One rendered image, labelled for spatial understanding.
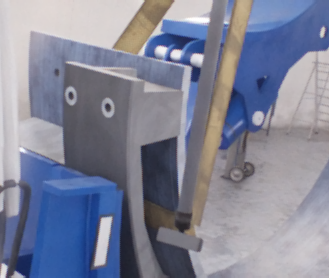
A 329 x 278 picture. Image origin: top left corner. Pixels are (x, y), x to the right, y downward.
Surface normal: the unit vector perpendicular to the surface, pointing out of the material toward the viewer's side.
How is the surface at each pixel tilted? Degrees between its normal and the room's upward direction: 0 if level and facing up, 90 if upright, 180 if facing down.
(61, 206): 90
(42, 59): 94
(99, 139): 101
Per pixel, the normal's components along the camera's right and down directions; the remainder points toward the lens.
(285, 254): -0.16, -0.88
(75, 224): 0.70, 0.23
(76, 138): -0.73, 0.21
